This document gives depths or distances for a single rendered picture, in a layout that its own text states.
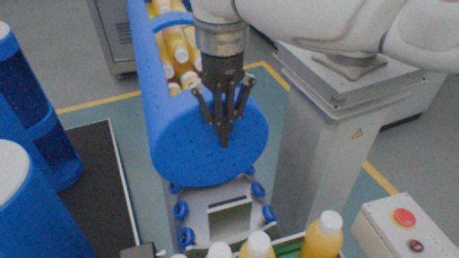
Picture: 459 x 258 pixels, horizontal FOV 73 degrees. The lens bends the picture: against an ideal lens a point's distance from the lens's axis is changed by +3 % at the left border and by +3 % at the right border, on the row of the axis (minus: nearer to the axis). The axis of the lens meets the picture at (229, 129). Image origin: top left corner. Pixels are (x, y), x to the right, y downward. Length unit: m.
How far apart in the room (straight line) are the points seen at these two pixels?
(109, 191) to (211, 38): 1.54
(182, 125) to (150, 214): 1.34
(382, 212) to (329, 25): 0.43
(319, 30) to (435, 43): 0.60
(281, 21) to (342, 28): 0.06
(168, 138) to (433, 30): 0.66
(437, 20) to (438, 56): 0.09
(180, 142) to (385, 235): 0.43
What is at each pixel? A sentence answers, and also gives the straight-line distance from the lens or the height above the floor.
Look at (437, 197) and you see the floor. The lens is 2.33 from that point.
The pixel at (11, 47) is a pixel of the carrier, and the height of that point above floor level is 0.98.
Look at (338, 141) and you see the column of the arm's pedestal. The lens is 1.13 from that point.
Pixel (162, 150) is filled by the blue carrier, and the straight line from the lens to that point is 0.68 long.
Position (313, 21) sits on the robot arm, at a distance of 0.33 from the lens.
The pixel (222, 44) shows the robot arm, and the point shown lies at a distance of 0.48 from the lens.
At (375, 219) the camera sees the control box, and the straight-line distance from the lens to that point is 0.66.
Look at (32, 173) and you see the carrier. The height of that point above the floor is 1.01.
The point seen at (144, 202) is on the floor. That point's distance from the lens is 2.00.
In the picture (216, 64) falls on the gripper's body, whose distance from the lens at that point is 0.51.
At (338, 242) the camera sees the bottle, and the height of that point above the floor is 1.06.
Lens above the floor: 1.61
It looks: 43 degrees down
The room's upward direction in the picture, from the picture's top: straight up
